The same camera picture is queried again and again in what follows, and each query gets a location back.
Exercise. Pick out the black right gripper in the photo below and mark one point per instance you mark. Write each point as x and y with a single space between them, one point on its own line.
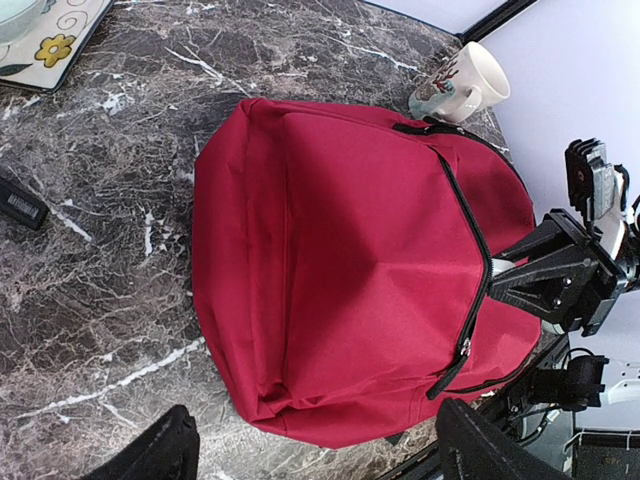
578 295

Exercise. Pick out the pink capped black marker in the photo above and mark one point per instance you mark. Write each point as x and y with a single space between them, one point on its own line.
21 206

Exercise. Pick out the pale green ceramic bowl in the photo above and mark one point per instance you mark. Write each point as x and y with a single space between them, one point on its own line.
17 18

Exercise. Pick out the floral patterned square plate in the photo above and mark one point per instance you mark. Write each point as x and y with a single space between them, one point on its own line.
42 59

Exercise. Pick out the pink yellow highlighter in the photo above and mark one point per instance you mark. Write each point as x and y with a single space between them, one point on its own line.
500 266

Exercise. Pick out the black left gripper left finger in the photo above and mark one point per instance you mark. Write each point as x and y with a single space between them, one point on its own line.
168 449

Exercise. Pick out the white mug with red pattern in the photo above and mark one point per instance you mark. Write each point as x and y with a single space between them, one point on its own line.
472 80

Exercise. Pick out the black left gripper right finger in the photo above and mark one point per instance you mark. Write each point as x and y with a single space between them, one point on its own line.
471 447

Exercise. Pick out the red backpack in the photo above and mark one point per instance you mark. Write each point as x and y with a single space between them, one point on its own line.
342 257

